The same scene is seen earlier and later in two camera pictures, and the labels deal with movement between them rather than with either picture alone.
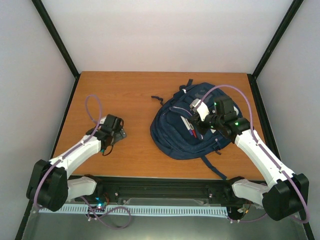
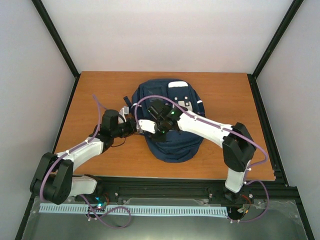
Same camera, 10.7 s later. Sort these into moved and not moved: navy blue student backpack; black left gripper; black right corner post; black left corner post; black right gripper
Moved: black right gripper; navy blue student backpack; black left gripper
Not moved: black right corner post; black left corner post
